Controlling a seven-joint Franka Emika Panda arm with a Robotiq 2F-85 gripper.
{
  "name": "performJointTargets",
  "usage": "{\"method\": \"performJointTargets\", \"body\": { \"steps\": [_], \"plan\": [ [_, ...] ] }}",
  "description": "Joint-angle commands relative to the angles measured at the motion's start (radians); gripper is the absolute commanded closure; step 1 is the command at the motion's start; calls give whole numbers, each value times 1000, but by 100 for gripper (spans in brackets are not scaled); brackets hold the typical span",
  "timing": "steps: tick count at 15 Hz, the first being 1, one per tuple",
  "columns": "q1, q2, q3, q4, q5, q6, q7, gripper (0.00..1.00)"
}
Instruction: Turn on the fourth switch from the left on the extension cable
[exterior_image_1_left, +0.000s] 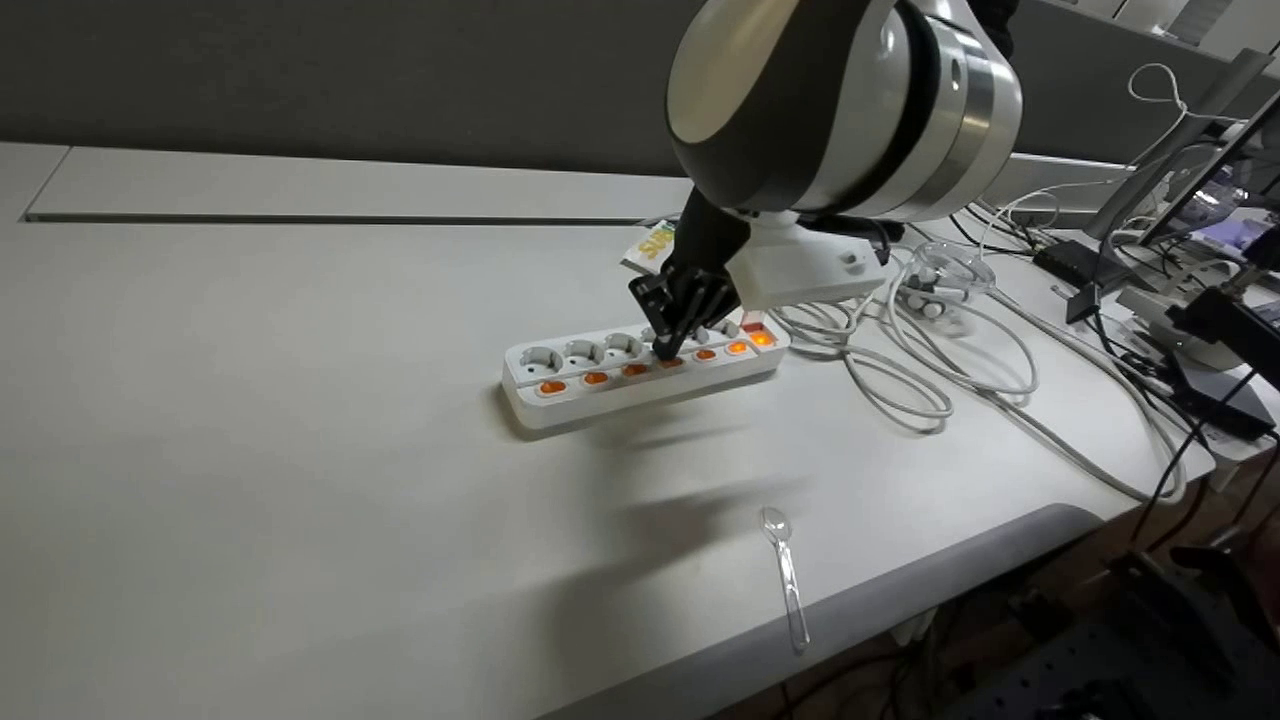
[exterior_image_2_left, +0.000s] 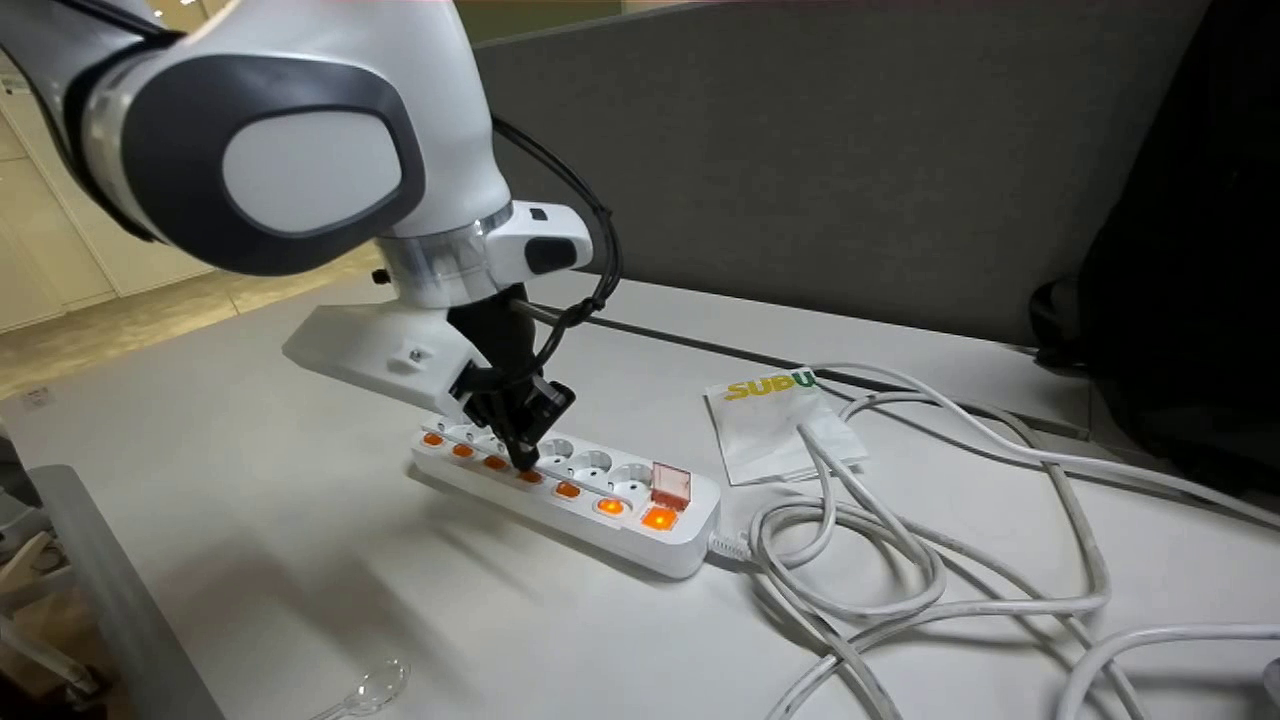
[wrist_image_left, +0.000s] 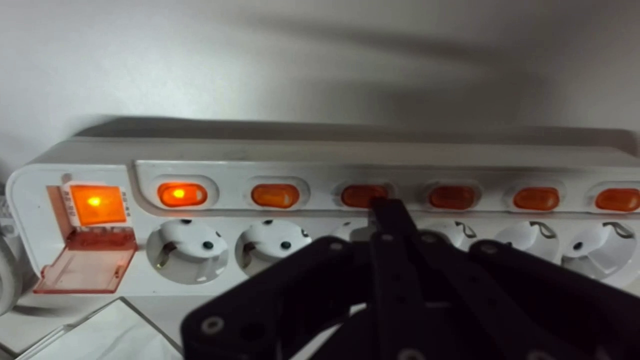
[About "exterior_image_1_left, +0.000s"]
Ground clear plastic spoon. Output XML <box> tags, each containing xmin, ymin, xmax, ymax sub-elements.
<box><xmin>755</xmin><ymin>504</ymin><xmax>816</xmax><ymax>656</ymax></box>

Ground white power cable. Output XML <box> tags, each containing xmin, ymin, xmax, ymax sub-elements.
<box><xmin>769</xmin><ymin>186</ymin><xmax>1191</xmax><ymax>511</ymax></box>

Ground black clamp device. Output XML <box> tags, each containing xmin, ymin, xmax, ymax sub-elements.
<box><xmin>1162</xmin><ymin>283</ymin><xmax>1280</xmax><ymax>391</ymax></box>

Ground grey desk partition panel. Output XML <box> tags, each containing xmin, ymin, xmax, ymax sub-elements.
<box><xmin>0</xmin><ymin>0</ymin><xmax>1137</xmax><ymax>175</ymax></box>

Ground silver metal stand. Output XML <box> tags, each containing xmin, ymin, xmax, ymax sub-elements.
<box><xmin>1062</xmin><ymin>48</ymin><xmax>1280</xmax><ymax>328</ymax></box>

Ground black cable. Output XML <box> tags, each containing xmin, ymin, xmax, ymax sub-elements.
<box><xmin>1127</xmin><ymin>356</ymin><xmax>1280</xmax><ymax>553</ymax></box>

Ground white power strip orange switches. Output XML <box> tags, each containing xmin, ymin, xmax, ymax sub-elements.
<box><xmin>499</xmin><ymin>311</ymin><xmax>791</xmax><ymax>435</ymax></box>

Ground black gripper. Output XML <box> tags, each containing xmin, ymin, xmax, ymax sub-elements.
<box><xmin>625</xmin><ymin>189</ymin><xmax>755</xmax><ymax>367</ymax></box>

